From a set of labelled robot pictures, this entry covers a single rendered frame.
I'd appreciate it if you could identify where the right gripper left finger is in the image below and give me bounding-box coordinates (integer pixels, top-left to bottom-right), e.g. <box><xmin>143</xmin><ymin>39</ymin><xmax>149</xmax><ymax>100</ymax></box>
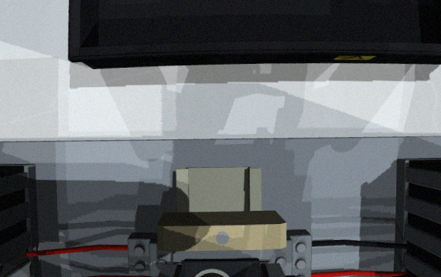
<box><xmin>158</xmin><ymin>264</ymin><xmax>182</xmax><ymax>277</ymax></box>

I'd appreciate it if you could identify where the black parts tray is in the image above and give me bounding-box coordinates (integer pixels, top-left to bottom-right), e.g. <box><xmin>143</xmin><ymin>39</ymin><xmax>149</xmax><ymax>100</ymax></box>
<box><xmin>68</xmin><ymin>0</ymin><xmax>441</xmax><ymax>69</ymax></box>

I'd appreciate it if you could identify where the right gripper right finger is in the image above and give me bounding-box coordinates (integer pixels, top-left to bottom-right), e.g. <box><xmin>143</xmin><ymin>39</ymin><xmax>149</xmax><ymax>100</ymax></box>
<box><xmin>261</xmin><ymin>263</ymin><xmax>297</xmax><ymax>277</ymax></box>

